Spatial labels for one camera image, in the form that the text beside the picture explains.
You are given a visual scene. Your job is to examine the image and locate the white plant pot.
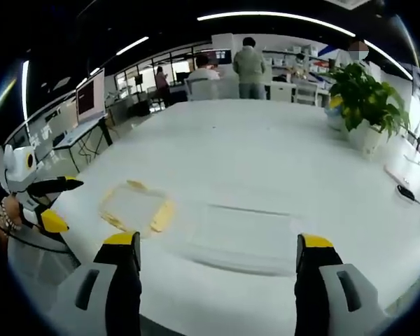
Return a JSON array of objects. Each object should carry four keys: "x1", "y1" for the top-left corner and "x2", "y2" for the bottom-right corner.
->
[{"x1": 346, "y1": 118, "x2": 386, "y2": 160}]

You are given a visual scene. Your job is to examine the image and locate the clear plastic sheet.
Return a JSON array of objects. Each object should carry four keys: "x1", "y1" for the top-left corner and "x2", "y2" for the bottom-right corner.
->
[{"x1": 181, "y1": 203, "x2": 304, "y2": 278}]

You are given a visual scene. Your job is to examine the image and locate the long ceiling light strip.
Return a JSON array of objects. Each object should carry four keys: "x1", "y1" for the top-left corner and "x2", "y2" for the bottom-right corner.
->
[{"x1": 196, "y1": 10, "x2": 414, "y2": 81}]

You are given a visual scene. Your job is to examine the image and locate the blue yellow packet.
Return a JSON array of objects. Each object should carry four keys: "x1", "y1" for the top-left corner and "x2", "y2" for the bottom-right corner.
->
[{"x1": 323, "y1": 94, "x2": 349, "y2": 132}]

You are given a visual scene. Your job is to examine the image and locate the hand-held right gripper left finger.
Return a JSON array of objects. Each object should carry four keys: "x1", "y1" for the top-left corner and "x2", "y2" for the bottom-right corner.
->
[{"x1": 45, "y1": 230, "x2": 143, "y2": 336}]

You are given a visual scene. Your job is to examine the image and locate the white side desk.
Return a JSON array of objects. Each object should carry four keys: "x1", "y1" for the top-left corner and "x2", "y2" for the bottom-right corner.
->
[{"x1": 51, "y1": 115, "x2": 113, "y2": 174}]

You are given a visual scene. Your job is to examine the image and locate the clear yellow-trimmed plastic bag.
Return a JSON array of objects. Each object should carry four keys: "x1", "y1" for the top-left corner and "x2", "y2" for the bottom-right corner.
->
[{"x1": 97, "y1": 179, "x2": 176, "y2": 239}]

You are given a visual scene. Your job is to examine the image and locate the green potted plant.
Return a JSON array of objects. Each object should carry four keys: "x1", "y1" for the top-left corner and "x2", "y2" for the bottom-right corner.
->
[{"x1": 327, "y1": 62, "x2": 412, "y2": 141}]

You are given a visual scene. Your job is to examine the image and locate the white flat box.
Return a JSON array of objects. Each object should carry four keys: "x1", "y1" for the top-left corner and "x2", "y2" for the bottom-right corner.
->
[{"x1": 384, "y1": 152, "x2": 420, "y2": 197}]

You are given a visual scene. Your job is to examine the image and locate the black cable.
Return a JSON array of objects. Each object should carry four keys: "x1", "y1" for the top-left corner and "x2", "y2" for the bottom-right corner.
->
[{"x1": 395, "y1": 183, "x2": 420, "y2": 214}]

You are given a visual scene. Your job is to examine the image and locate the white office chair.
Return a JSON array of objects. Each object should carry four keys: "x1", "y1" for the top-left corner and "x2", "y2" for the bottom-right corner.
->
[{"x1": 183, "y1": 76, "x2": 221, "y2": 102}]

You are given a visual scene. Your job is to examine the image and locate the person's left hand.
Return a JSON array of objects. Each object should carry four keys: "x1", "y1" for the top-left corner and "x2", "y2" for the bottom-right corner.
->
[{"x1": 0, "y1": 195, "x2": 21, "y2": 212}]

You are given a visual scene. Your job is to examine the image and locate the short ceiling light strip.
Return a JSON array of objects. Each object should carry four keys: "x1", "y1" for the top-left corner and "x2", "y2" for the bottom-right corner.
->
[{"x1": 115, "y1": 35, "x2": 151, "y2": 56}]

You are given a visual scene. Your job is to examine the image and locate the computer monitor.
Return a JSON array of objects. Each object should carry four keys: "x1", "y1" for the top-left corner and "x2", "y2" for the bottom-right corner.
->
[{"x1": 75, "y1": 68, "x2": 106, "y2": 124}]

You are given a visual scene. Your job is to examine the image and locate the storage shelf with boxes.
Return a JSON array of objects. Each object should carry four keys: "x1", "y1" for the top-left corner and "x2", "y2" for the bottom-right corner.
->
[{"x1": 262, "y1": 43, "x2": 337, "y2": 85}]

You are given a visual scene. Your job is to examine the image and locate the beaded bracelet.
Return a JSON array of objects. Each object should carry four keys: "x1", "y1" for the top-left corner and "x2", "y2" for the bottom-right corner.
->
[{"x1": 0, "y1": 203, "x2": 23, "y2": 232}]

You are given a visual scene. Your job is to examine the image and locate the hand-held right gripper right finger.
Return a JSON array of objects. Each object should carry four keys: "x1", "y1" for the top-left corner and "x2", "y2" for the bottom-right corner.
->
[{"x1": 293, "y1": 233, "x2": 390, "y2": 336}]

